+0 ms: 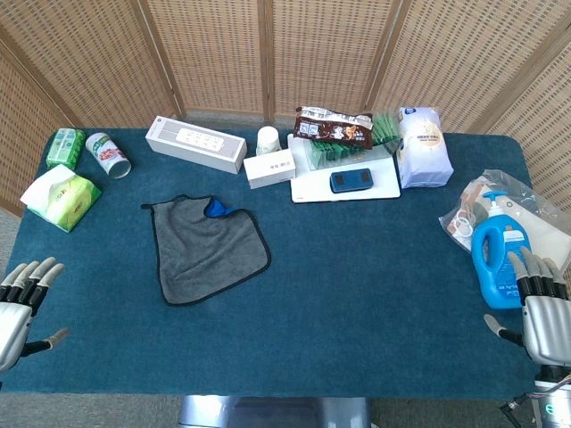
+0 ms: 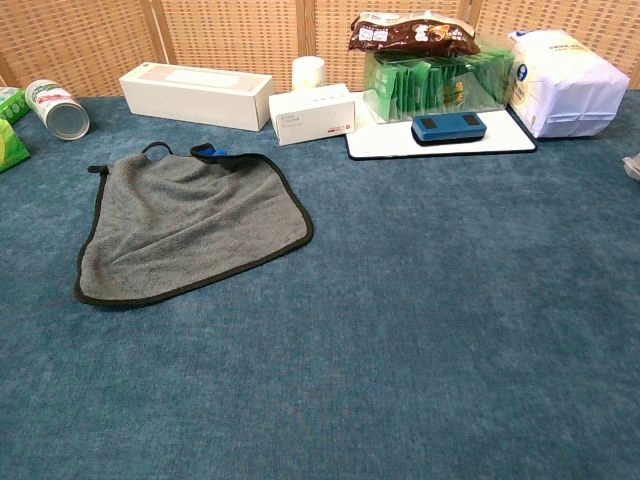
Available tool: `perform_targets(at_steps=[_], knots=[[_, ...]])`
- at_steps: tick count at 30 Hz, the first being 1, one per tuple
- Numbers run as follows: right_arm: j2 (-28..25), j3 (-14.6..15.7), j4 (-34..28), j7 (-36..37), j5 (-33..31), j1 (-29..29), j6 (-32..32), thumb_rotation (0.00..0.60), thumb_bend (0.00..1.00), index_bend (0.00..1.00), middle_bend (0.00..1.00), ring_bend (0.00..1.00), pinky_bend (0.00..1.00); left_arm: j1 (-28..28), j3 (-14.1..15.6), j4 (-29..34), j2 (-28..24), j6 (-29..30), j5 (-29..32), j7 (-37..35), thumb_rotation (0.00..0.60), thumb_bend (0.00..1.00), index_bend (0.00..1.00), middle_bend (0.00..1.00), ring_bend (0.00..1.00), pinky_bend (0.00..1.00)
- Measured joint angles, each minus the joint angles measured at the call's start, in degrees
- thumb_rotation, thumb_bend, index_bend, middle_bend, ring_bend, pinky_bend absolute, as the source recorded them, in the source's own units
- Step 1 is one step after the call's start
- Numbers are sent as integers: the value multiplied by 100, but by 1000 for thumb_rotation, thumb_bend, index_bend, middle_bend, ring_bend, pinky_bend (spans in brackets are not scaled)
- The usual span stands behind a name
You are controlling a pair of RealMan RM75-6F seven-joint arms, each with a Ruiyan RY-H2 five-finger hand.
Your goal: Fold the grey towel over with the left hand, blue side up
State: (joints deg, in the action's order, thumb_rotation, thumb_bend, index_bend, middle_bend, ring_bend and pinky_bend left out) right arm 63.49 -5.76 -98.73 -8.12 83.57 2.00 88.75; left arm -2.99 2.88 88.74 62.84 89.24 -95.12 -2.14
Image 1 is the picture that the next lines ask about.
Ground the white rice bag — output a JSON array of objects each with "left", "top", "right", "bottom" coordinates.
[{"left": 395, "top": 106, "right": 455, "bottom": 190}]

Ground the brown snack bag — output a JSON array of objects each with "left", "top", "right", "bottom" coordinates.
[{"left": 293, "top": 105, "right": 374, "bottom": 151}]

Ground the white power strip box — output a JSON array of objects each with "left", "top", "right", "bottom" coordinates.
[{"left": 145, "top": 115, "right": 248, "bottom": 176}]

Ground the white paper cup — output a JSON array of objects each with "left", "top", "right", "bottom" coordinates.
[{"left": 256, "top": 126, "right": 283, "bottom": 157}]

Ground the white flat board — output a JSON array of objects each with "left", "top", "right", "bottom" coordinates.
[{"left": 286, "top": 133, "right": 402, "bottom": 205}]

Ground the blue rectangular case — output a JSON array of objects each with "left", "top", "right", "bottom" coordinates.
[{"left": 329, "top": 168, "right": 374, "bottom": 194}]

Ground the blue table mat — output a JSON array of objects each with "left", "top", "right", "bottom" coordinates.
[{"left": 0, "top": 128, "right": 539, "bottom": 400}]

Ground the white can with red print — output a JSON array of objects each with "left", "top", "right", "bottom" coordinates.
[{"left": 85, "top": 132, "right": 133, "bottom": 180}]

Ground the grey and blue cloth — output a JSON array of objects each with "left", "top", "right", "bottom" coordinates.
[{"left": 140, "top": 193, "right": 272, "bottom": 308}]

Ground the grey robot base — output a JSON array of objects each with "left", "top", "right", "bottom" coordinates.
[{"left": 177, "top": 395, "right": 372, "bottom": 428}]

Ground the clear plastic zip bag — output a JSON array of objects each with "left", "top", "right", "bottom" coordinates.
[{"left": 438, "top": 169, "right": 571, "bottom": 286}]

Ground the green tissue pack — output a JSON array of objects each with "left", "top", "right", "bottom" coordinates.
[{"left": 20, "top": 163, "right": 103, "bottom": 234}]

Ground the blue detergent bottle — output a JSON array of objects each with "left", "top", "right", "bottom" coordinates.
[{"left": 470, "top": 191, "right": 533, "bottom": 310}]

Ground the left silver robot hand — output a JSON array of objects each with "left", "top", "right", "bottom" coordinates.
[{"left": 0, "top": 256, "right": 70, "bottom": 373}]

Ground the green sachet bag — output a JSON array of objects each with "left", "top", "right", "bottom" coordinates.
[{"left": 304, "top": 111, "right": 402, "bottom": 171}]

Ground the green wet wipes pack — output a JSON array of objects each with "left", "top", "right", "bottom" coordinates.
[{"left": 46, "top": 128, "right": 87, "bottom": 171}]

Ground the woven bamboo folding screen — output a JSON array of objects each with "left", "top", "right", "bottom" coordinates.
[{"left": 0, "top": 0, "right": 571, "bottom": 218}]

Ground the small white box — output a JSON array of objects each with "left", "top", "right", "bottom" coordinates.
[{"left": 243, "top": 148, "right": 297, "bottom": 190}]

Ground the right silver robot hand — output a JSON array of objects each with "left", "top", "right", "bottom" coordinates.
[{"left": 484, "top": 247, "right": 571, "bottom": 367}]

